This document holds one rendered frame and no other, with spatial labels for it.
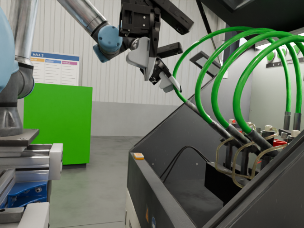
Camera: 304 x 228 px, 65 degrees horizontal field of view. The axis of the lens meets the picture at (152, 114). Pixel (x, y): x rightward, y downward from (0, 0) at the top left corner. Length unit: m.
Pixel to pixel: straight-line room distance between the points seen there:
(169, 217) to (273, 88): 0.73
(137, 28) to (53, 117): 3.37
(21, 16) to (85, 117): 3.01
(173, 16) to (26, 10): 0.59
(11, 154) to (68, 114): 3.05
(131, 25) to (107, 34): 0.27
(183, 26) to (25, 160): 0.59
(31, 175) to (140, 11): 0.57
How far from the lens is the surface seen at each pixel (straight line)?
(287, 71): 0.88
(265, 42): 1.11
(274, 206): 0.43
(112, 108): 7.13
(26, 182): 0.83
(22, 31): 0.98
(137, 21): 0.53
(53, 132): 3.85
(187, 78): 7.92
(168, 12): 0.56
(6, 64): 0.25
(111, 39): 0.78
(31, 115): 3.81
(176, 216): 0.51
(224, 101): 1.11
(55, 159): 0.81
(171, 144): 1.03
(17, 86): 0.87
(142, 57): 0.53
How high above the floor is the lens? 1.17
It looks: 4 degrees down
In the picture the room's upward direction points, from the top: 4 degrees clockwise
